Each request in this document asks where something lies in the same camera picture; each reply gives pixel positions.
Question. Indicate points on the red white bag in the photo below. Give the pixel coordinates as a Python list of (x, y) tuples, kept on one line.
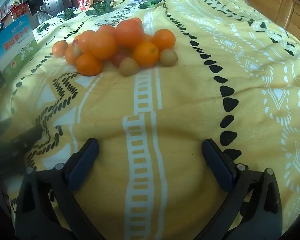
[(12, 8)]

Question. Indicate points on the wooden headboard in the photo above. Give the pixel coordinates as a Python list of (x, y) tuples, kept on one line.
[(265, 2)]

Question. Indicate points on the yellow patterned blanket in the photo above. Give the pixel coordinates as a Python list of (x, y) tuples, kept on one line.
[(180, 130)]

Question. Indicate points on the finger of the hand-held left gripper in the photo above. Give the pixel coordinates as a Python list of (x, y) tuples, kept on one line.
[(0, 128), (30, 136)]

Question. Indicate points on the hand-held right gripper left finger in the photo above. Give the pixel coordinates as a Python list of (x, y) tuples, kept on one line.
[(83, 160)]

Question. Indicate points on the red snack box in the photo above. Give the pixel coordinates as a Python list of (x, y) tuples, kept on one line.
[(86, 2)]

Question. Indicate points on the pile of orange mandarins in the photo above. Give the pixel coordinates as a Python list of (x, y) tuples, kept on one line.
[(102, 45)]

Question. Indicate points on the blue green cardboard box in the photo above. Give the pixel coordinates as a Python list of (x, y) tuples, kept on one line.
[(15, 47)]

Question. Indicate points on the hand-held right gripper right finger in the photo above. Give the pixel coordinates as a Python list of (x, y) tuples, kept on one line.
[(218, 165)]

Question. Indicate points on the green leafy vegetable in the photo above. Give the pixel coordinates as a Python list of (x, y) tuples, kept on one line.
[(68, 13), (152, 1), (43, 27), (102, 7)]

